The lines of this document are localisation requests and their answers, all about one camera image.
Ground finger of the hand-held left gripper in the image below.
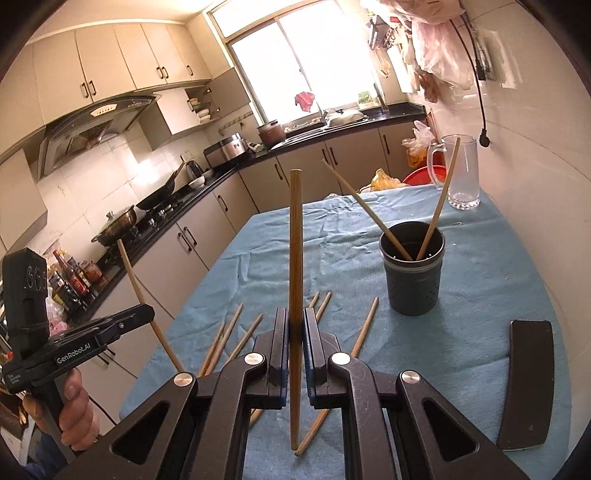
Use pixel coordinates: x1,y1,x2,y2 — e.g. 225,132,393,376
95,304,156,344

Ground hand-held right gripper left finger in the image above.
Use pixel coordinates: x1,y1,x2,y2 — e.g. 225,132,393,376
55,307,291,480

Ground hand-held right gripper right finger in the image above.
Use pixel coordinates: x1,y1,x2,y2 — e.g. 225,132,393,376
302,308,532,480

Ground long wooden chopstick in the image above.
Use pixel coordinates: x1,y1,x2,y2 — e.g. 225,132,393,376
416,137,461,262
320,159,413,262
117,239,185,374
288,169,304,450

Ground bunch of wooden chopsticks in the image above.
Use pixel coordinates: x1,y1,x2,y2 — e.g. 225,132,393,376
198,291,380,457

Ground dark grey utensil holder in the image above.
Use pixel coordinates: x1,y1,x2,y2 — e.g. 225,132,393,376
379,222,446,317

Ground person's left forearm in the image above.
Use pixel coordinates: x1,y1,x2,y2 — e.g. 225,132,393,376
0,418,70,480

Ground person's left hand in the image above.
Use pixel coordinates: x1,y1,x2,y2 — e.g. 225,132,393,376
22,368,93,448

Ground cluster of sauce bottles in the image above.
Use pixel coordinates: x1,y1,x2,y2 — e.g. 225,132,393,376
46,249,105,315

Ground steel pot with lid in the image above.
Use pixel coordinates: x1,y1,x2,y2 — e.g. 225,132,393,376
91,205,139,246

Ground blue tablecloth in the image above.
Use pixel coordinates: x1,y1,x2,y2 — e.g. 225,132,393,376
119,185,573,480

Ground black gas stove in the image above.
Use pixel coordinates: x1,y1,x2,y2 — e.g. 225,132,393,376
99,203,185,250

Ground black wok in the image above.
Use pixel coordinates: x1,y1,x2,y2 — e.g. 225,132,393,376
136,171,190,210

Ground steel range hood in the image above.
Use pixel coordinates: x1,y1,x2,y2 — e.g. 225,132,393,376
37,92,162,181

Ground cream lower kitchen cabinets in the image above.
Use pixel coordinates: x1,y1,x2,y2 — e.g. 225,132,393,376
60,117,428,416

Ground silver rice cooker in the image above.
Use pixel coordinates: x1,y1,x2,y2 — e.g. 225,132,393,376
203,133,247,169

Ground yellow plastic bag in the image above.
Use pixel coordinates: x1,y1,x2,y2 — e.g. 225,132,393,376
369,168,409,192

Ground black curved flat case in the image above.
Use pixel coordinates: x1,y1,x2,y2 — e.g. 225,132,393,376
496,319,553,452

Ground red plastic basin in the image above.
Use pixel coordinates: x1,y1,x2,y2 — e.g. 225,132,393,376
401,167,448,188

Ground brown clay pot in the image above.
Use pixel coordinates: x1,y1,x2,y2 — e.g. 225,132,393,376
257,120,287,148

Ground clear glass pitcher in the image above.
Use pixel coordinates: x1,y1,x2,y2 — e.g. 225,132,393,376
426,135,481,212

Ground white plastic bag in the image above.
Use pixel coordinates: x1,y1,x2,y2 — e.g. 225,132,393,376
402,120,437,169

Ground steel pan lid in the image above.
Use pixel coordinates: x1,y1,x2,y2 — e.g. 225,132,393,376
325,108,365,127

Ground black kitchen countertop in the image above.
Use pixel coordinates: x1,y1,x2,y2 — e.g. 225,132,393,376
92,104,426,282

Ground kitchen window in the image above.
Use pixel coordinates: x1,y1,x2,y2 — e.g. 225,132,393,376
208,0,384,125

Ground white cutting board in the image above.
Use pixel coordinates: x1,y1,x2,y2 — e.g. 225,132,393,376
385,46,408,93

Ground hanging pink plastic bags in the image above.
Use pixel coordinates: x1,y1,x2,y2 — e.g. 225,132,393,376
379,0,476,102

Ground cream side wall cabinet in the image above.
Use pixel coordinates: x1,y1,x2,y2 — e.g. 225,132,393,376
0,148,49,252

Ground cream upper wall cabinets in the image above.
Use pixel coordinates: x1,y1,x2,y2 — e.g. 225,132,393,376
0,18,222,151

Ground black cable with plug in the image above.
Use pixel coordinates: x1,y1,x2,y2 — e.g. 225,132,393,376
450,14,492,148

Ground black wall utensil rack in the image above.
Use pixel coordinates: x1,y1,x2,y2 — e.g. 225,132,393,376
367,14,402,51

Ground wall power strip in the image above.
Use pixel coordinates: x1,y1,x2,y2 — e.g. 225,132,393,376
475,28,497,81

